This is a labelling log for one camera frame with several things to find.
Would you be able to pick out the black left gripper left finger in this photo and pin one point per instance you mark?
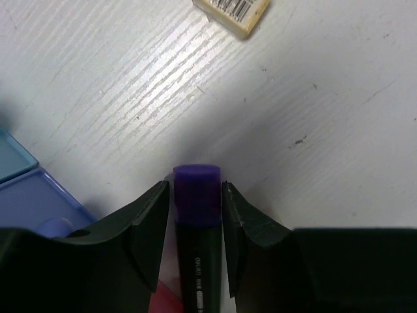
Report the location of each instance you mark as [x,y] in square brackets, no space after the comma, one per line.
[112,265]

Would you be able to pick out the small yellowish eraser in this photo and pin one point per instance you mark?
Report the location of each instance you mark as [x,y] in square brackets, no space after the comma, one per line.
[238,16]

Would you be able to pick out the teal plastic bin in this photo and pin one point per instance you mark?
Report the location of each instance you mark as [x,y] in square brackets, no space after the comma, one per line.
[15,159]

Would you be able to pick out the pink plastic bin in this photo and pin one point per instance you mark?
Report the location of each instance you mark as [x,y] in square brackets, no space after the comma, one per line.
[164,301]

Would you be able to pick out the blue plastic bin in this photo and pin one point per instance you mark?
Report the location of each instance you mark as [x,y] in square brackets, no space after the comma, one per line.
[35,201]

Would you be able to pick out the purple cap black highlighter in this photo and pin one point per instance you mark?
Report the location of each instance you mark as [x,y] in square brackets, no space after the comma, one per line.
[197,194]

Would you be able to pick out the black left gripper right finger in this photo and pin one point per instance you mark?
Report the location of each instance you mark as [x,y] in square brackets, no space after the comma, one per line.
[274,269]

